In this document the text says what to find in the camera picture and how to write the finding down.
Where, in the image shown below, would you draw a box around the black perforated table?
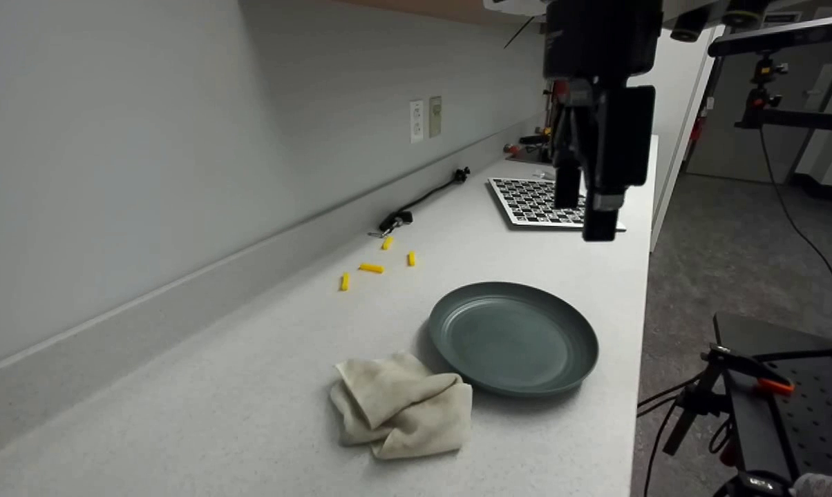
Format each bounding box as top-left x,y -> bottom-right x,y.
713,312 -> 832,487

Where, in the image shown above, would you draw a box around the grey cloth roll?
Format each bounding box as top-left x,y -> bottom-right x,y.
791,469 -> 832,497

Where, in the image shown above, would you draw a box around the beige wall outlet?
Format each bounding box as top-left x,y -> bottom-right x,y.
425,91 -> 446,141

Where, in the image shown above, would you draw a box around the black white checkerboard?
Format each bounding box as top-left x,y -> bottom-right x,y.
484,174 -> 628,235

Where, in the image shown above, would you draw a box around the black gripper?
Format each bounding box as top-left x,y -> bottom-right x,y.
541,0 -> 666,247

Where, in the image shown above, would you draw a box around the black mounting clamps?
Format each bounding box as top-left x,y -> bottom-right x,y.
504,123 -> 558,170

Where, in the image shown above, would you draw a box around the dark green round plate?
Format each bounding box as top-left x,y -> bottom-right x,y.
425,280 -> 603,405

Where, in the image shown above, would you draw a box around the black tripod handle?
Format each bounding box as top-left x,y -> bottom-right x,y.
661,363 -> 728,460

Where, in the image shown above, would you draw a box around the black cable with plug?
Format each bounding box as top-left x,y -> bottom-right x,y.
375,164 -> 472,235

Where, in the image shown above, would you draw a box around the black bar camera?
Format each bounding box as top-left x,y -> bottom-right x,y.
704,11 -> 832,61

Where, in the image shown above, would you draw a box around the black hanging cable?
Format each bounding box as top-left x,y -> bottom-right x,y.
754,123 -> 832,312

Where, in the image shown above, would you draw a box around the clamp with orange handle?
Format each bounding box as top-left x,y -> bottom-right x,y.
701,342 -> 800,402

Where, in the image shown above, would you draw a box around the beige wiping cloth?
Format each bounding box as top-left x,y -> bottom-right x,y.
326,352 -> 475,465

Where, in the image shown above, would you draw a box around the white wall outlet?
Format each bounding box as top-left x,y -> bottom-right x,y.
406,97 -> 429,148

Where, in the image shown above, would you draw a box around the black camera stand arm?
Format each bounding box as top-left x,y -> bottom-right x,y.
732,54 -> 832,133

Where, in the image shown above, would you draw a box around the black floor cables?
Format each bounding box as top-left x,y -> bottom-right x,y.
634,380 -> 713,497

